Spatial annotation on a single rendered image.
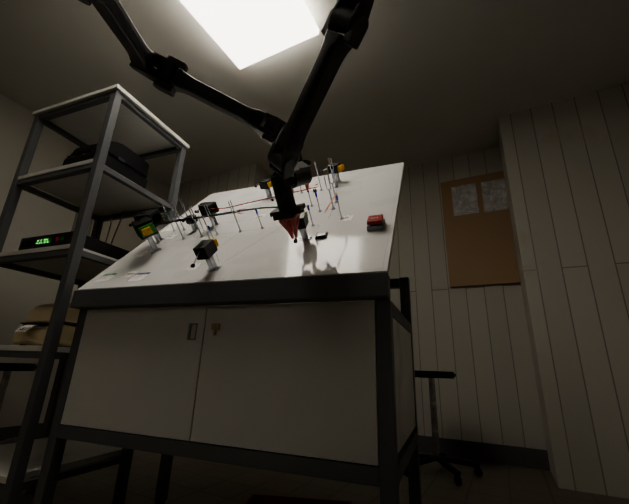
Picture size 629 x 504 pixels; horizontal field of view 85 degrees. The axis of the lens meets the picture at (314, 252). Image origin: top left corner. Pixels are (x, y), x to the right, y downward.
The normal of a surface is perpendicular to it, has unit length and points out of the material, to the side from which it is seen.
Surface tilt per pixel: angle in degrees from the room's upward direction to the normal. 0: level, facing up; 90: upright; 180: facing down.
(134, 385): 90
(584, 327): 90
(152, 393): 90
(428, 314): 90
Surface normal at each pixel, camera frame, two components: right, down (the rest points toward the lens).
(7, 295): 0.89, -0.11
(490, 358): -0.46, -0.29
